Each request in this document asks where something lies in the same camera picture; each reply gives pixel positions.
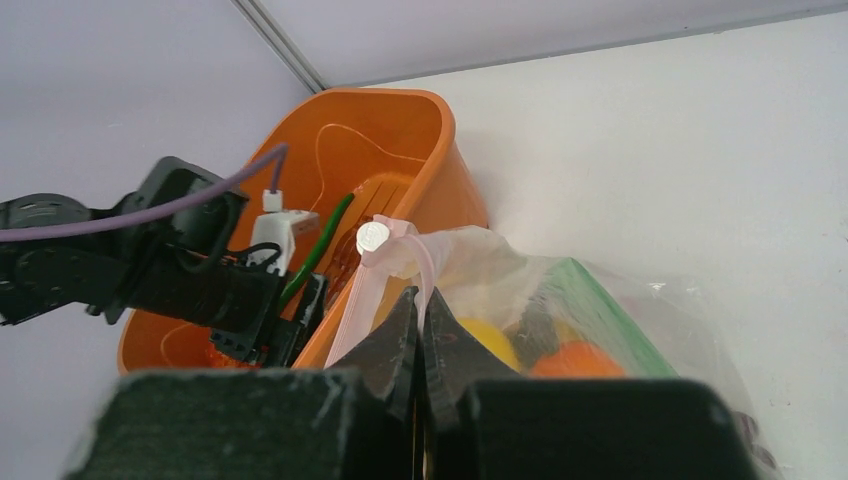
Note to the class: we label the clear zip top bag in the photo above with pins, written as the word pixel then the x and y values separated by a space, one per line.
pixel 549 317

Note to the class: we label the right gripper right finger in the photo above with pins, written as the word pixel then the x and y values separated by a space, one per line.
pixel 453 362

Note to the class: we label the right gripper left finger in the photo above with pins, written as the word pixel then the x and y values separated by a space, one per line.
pixel 370 408

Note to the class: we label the small orange tangerine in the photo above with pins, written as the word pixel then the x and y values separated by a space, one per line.
pixel 578 359

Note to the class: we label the dark red grape bunch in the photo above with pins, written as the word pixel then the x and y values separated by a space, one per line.
pixel 750 431

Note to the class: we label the red tomato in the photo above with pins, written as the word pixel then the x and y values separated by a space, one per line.
pixel 215 359

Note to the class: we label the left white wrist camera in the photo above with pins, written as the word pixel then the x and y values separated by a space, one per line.
pixel 274 232

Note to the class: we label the yellow lemon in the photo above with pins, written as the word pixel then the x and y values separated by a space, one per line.
pixel 493 339

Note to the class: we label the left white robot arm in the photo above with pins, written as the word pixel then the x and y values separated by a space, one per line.
pixel 163 250

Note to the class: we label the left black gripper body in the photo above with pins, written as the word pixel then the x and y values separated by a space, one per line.
pixel 235 309

